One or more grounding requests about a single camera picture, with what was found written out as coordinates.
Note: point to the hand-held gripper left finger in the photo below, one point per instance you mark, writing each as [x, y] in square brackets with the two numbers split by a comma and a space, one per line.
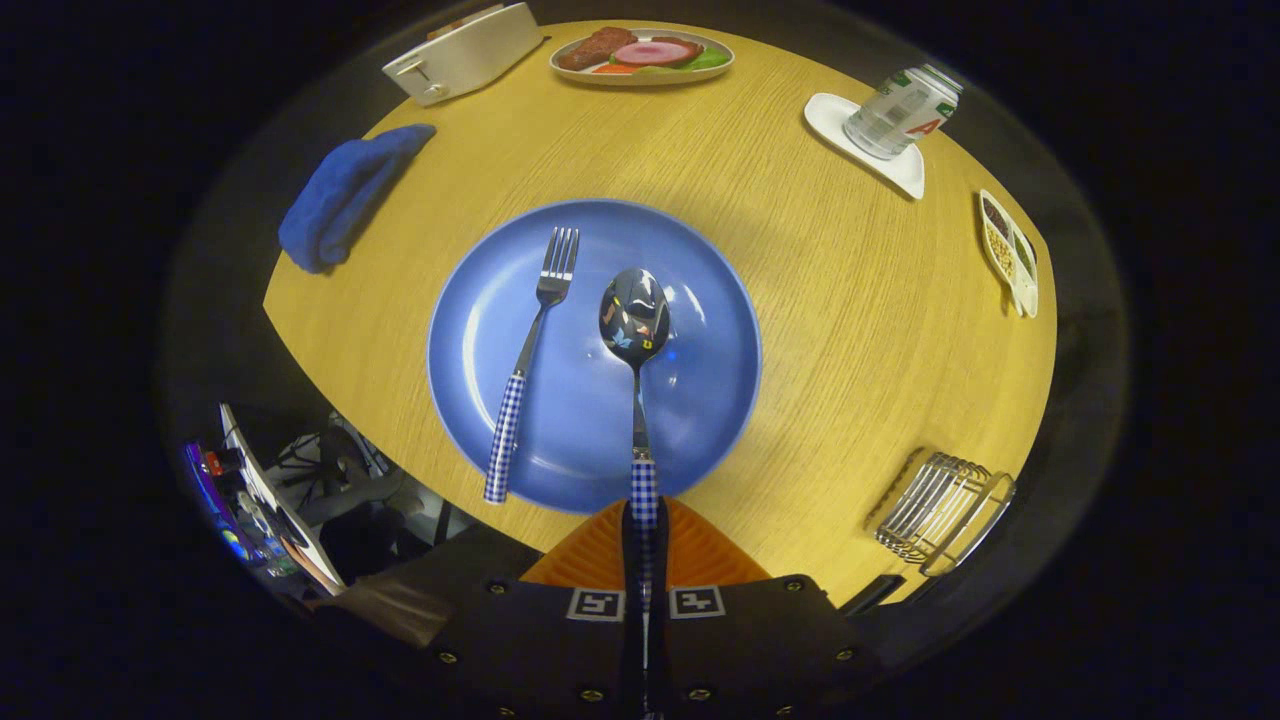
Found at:
[632, 650]

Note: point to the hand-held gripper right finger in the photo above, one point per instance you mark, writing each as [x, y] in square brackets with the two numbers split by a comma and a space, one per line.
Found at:
[658, 650]

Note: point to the black table clamp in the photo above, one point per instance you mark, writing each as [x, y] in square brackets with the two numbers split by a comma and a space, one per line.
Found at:
[870, 593]

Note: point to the beige padded chair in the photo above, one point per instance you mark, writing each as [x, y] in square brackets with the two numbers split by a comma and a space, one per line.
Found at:
[395, 610]

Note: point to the blue round plate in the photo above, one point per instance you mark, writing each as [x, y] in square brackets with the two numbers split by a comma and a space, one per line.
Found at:
[700, 380]

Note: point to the white side table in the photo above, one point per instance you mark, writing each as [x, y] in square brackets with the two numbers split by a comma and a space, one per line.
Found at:
[255, 480]

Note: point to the lit computer screen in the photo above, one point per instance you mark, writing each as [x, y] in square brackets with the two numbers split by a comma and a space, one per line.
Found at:
[205, 485]

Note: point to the white divided seasoning dish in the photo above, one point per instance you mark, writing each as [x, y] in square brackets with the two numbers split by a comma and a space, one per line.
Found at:
[1000, 255]

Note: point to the white coaster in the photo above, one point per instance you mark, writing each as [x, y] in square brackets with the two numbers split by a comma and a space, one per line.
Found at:
[905, 175]

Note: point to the blue folded cloth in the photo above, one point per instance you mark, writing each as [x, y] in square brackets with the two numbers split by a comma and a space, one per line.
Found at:
[340, 200]

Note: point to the white food plate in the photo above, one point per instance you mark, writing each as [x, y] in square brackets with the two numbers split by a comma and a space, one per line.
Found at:
[660, 79]

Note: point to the clear water bottle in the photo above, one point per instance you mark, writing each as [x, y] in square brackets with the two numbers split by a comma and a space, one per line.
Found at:
[895, 115]

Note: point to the green lettuce leaf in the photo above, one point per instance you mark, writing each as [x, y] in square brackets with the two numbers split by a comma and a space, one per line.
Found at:
[710, 59]

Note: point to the pink ham slice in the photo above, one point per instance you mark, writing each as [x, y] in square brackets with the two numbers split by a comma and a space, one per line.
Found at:
[655, 52]

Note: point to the brown meat piece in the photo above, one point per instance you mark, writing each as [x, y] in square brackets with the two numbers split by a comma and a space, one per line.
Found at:
[595, 48]

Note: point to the cream toaster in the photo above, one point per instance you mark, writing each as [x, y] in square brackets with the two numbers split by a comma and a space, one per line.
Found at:
[470, 55]

